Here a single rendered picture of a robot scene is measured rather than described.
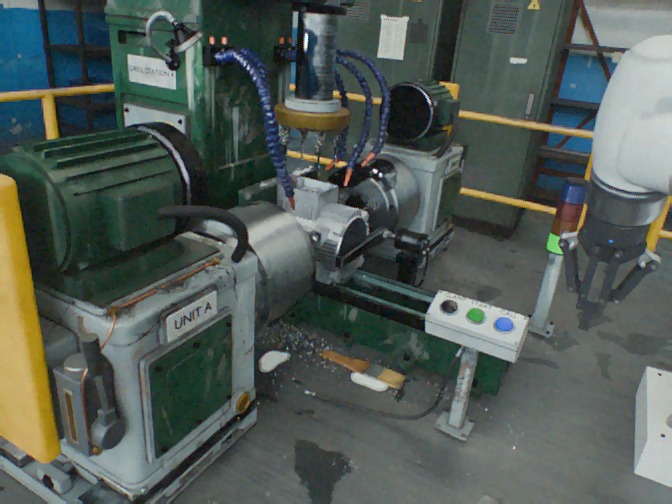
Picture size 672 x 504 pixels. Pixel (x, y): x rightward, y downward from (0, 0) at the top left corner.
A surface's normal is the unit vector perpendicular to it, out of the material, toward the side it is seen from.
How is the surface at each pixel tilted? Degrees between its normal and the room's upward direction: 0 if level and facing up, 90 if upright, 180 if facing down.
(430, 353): 90
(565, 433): 0
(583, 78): 90
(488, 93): 90
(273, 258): 54
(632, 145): 110
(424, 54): 90
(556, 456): 0
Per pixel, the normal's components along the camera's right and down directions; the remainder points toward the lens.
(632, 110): -0.78, 0.45
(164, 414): 0.87, 0.26
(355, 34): -0.47, 0.33
